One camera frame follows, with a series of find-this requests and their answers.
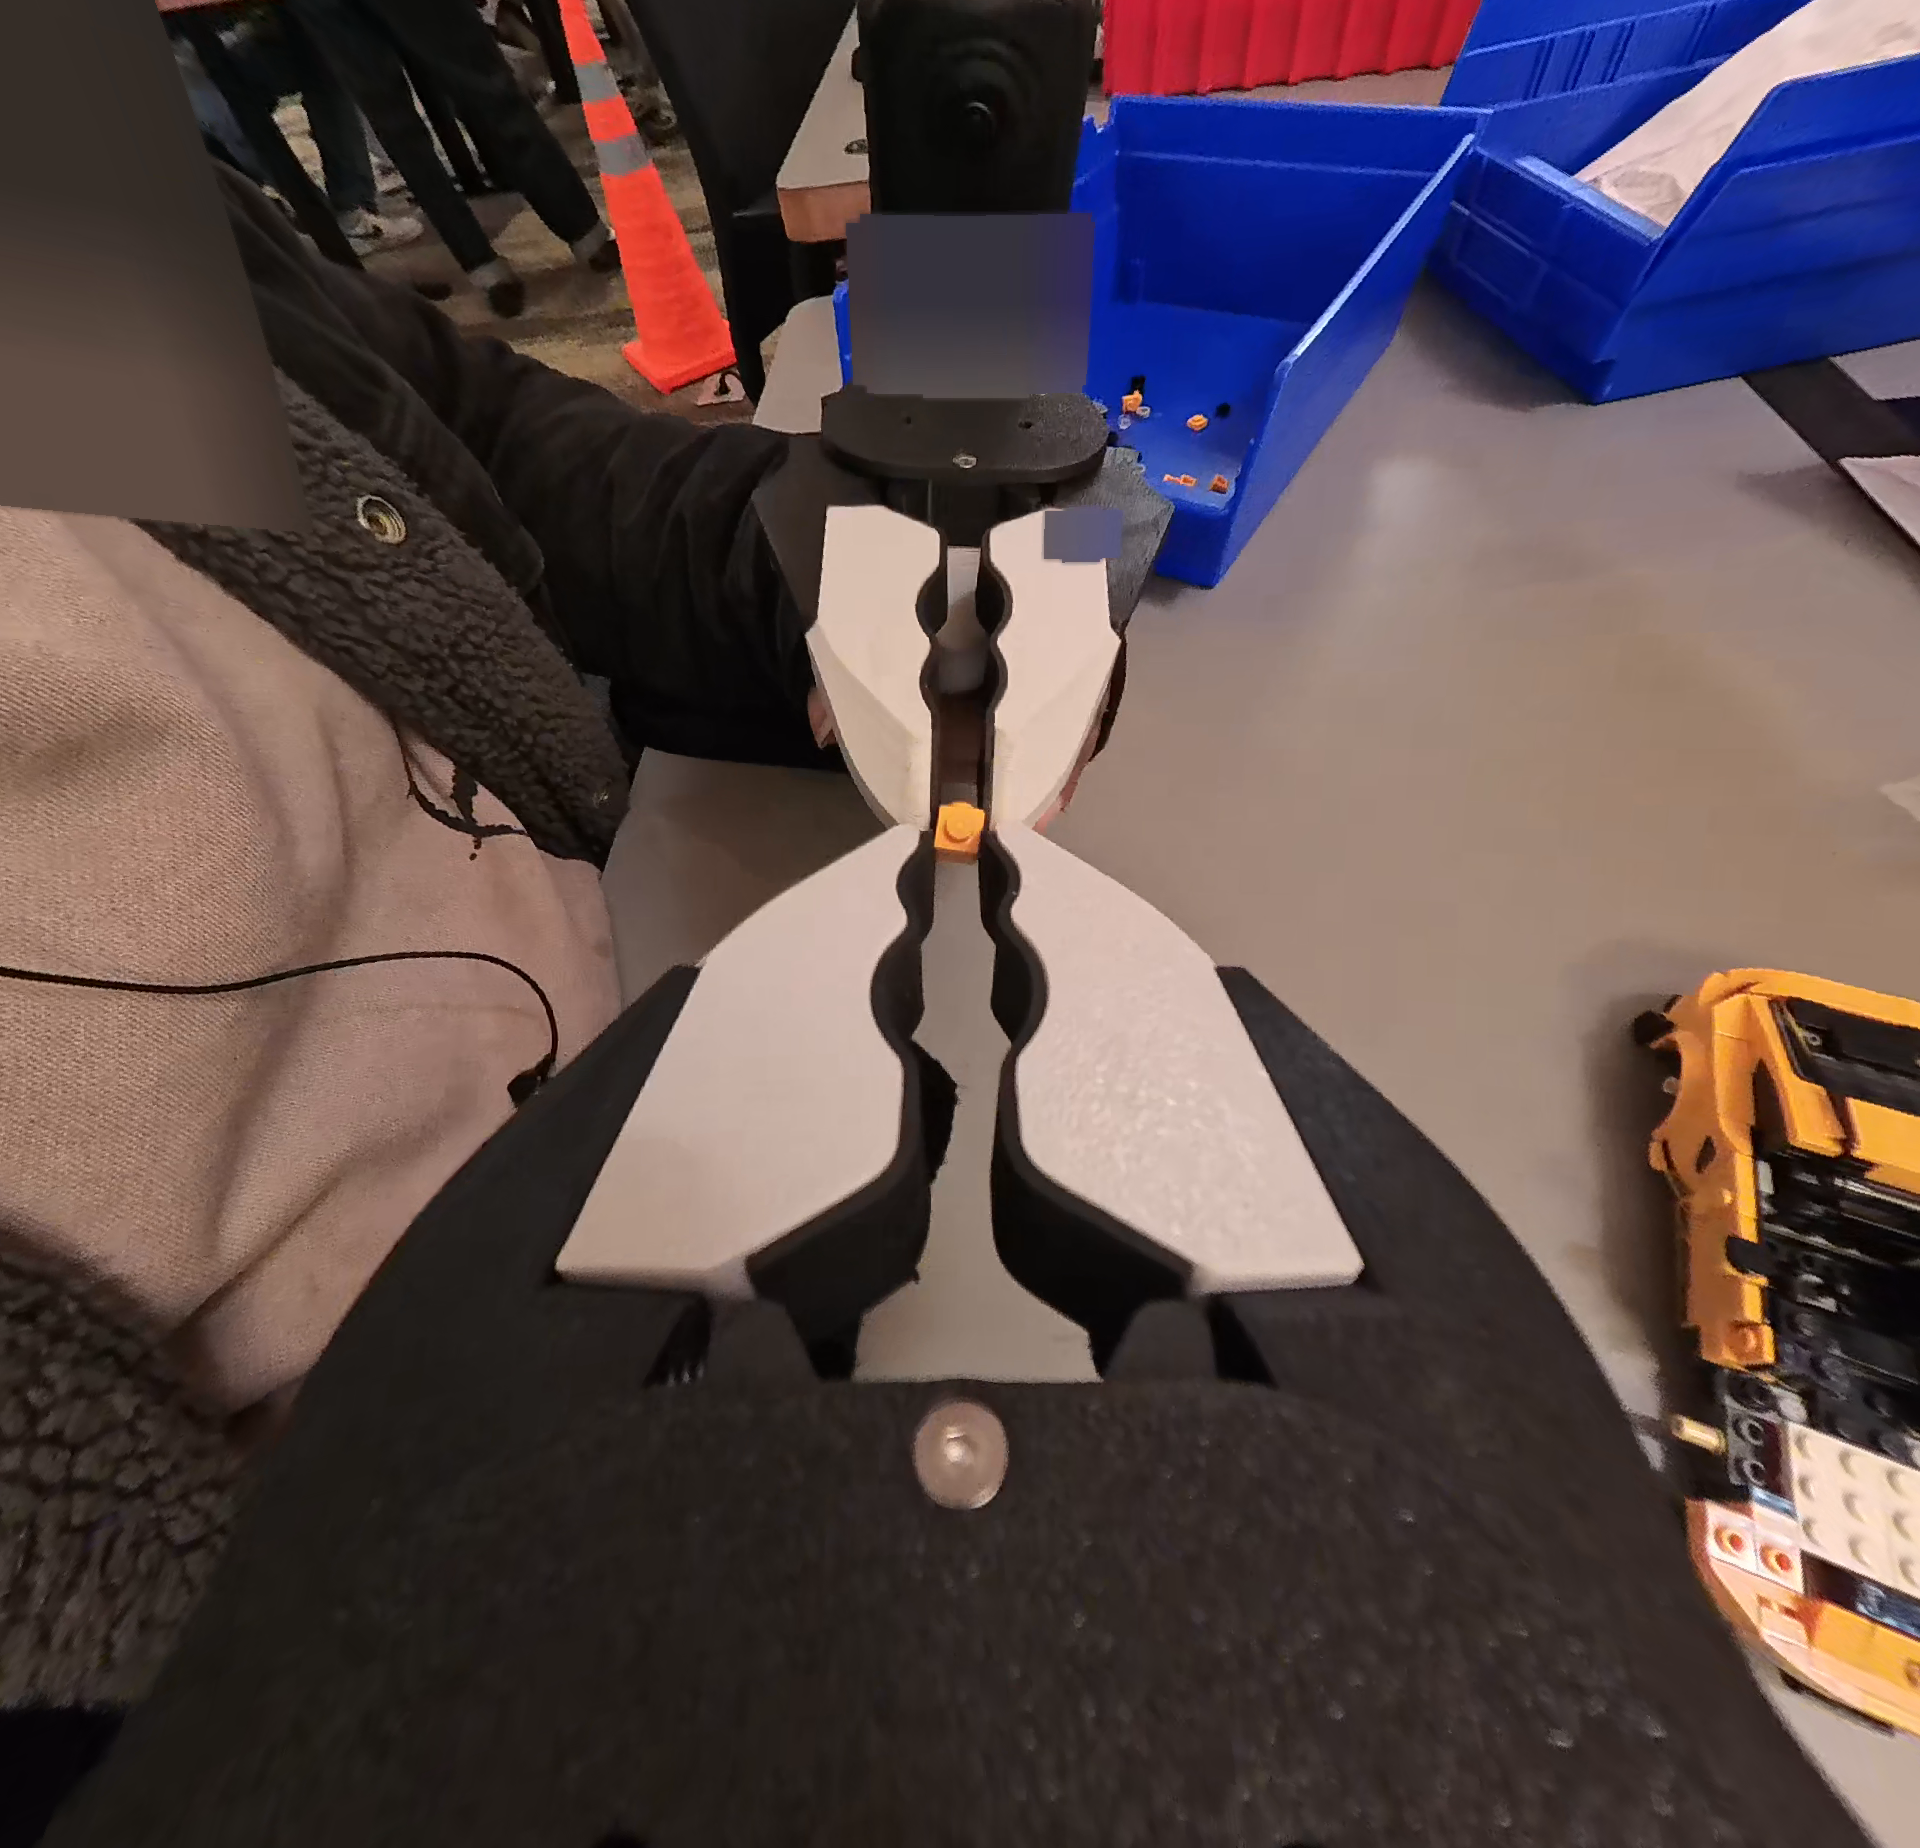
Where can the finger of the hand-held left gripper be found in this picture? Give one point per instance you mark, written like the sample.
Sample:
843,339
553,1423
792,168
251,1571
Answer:
1056,664
871,649

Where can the orange traffic cone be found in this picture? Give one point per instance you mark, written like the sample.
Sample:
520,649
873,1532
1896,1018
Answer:
661,259

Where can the red plastic bin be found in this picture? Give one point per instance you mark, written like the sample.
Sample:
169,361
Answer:
1276,4

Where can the blue plastic bin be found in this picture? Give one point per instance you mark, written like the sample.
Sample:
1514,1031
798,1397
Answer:
1725,304
1276,228
1576,19

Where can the person's left forearm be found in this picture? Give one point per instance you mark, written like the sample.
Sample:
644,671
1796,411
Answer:
661,559

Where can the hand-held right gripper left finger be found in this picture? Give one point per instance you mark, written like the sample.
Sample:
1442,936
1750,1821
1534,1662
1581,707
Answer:
765,1084

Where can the pile of loose lego pieces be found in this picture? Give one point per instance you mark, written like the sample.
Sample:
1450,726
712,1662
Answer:
1197,421

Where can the orange lego car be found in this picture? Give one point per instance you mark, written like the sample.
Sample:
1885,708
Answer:
1725,1129

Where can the person's beige hoodie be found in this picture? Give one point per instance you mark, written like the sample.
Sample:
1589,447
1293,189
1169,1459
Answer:
226,829

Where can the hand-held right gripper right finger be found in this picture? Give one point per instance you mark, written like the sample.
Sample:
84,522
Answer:
1171,1113

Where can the person's dark fleece jacket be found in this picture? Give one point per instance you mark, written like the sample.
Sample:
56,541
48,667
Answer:
451,649

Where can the orange small lego brick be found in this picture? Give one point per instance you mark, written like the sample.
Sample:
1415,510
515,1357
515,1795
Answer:
956,830

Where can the black earphone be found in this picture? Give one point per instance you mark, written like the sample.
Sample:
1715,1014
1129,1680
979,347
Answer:
527,1084

